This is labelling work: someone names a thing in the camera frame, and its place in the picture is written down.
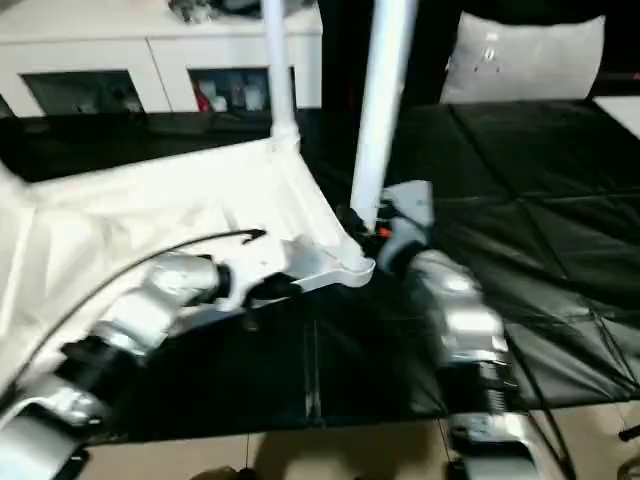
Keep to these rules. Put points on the white flat sheet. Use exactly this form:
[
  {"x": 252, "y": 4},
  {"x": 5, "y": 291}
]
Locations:
[{"x": 622, "y": 112}]

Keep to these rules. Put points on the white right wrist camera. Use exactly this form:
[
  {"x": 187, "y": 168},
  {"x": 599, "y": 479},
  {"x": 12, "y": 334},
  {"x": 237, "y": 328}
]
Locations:
[{"x": 408, "y": 210}]

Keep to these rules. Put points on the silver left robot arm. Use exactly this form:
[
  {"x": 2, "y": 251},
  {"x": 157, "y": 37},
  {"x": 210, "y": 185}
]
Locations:
[{"x": 130, "y": 320}]

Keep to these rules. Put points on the black table mat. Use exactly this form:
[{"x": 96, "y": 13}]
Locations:
[{"x": 520, "y": 220}]

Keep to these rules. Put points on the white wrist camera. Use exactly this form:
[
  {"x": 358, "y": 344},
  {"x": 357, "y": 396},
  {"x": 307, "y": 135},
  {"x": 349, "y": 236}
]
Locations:
[
  {"x": 262, "y": 262},
  {"x": 408, "y": 210}
]

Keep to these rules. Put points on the white glass-door cabinet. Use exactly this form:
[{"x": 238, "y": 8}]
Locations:
[{"x": 120, "y": 55}]

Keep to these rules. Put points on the light grey cushion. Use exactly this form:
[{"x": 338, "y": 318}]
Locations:
[{"x": 525, "y": 55}]

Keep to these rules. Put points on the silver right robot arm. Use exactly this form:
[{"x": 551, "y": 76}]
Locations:
[{"x": 465, "y": 330}]

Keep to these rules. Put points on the white plastic table top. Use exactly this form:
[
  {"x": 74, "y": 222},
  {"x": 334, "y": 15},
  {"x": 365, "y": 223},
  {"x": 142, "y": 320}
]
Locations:
[{"x": 150, "y": 220}]

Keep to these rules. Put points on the white plastic table leg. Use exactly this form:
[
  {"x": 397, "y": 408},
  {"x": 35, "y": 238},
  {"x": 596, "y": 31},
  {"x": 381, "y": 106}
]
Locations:
[
  {"x": 280, "y": 70},
  {"x": 385, "y": 100},
  {"x": 10, "y": 182}
]

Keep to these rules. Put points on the black tall cabinet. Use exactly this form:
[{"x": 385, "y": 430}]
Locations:
[{"x": 345, "y": 50}]

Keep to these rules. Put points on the grey carry case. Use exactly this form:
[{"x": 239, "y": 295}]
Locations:
[{"x": 230, "y": 8}]

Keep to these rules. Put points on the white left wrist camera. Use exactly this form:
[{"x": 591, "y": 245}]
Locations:
[{"x": 262, "y": 262}]

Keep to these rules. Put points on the black robot foot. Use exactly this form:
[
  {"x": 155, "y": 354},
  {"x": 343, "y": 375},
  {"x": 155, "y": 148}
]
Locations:
[{"x": 225, "y": 473}]

